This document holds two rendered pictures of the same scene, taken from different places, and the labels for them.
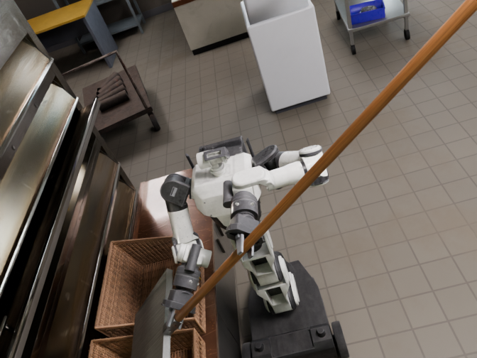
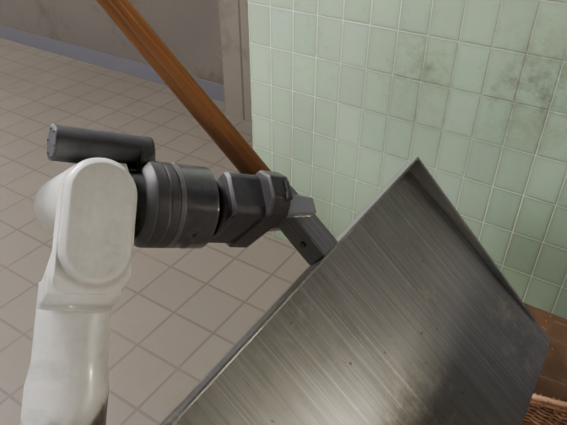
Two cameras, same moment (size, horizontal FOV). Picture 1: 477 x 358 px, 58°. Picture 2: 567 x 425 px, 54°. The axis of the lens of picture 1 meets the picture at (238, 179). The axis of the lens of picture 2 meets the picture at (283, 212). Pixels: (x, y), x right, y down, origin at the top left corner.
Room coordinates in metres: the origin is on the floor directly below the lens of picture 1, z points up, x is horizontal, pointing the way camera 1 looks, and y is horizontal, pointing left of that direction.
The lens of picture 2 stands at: (1.43, 0.61, 1.60)
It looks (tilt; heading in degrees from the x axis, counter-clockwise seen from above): 35 degrees down; 203
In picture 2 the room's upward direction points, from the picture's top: straight up
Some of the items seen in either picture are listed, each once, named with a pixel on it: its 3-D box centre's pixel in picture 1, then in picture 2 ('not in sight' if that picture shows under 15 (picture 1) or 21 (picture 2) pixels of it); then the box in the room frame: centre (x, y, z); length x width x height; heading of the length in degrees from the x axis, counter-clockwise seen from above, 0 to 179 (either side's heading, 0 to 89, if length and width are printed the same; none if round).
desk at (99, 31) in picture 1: (57, 47); not in sight; (7.06, 1.82, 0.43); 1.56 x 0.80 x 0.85; 80
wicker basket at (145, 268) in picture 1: (155, 284); not in sight; (1.56, 0.63, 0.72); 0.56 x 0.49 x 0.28; 170
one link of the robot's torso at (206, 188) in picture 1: (229, 185); not in sight; (1.43, 0.05, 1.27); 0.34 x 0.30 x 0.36; 76
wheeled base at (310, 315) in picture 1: (284, 305); not in sight; (1.48, 0.04, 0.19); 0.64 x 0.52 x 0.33; 170
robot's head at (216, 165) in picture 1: (212, 160); not in sight; (1.37, 0.07, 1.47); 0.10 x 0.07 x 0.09; 76
